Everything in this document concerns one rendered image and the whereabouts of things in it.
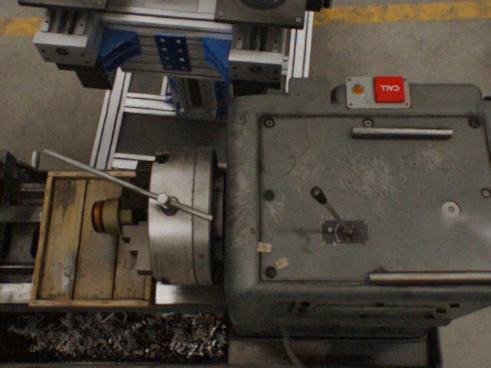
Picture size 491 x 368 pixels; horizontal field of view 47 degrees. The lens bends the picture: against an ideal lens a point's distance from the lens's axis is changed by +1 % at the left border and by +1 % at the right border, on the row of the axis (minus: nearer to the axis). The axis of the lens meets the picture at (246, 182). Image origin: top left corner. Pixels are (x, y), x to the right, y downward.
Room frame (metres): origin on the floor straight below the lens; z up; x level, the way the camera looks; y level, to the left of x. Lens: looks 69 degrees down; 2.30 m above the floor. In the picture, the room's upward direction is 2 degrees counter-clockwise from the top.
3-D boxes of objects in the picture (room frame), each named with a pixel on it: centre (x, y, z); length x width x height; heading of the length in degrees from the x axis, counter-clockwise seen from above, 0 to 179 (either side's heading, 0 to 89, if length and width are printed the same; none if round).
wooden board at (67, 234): (0.40, 0.39, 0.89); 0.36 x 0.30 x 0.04; 178
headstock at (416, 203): (0.39, -0.25, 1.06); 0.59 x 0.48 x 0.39; 88
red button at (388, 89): (0.60, -0.31, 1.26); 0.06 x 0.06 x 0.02; 88
